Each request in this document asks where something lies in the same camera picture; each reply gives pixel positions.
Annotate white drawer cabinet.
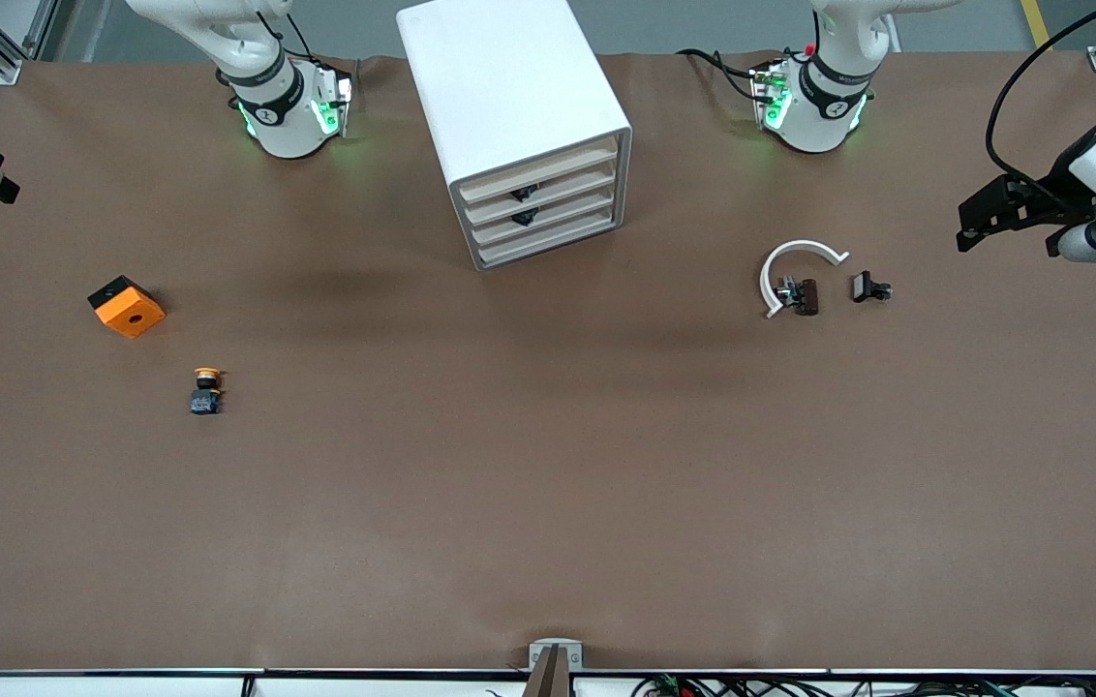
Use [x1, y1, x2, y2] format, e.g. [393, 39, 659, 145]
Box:
[396, 0, 633, 272]

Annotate white curved plastic piece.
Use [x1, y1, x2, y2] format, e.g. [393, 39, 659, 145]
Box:
[759, 239, 851, 319]

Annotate white table edge rail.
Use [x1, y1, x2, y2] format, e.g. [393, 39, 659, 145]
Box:
[0, 667, 1096, 697]

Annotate orange square box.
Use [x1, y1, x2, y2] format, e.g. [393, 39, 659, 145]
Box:
[87, 275, 167, 340]

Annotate black base cable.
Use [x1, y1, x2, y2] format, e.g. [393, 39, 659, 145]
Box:
[676, 46, 764, 103]

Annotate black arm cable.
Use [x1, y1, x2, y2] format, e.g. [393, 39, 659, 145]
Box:
[986, 0, 1096, 195]

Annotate bundle of cables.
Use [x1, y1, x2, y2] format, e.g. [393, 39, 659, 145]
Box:
[630, 674, 1096, 697]

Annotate yellow push button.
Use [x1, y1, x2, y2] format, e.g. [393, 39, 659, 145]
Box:
[189, 367, 227, 417]

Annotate small black clip part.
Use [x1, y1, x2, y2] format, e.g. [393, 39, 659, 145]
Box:
[850, 271, 895, 305]

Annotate grey metal bracket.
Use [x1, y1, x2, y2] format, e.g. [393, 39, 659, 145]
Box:
[528, 639, 584, 673]

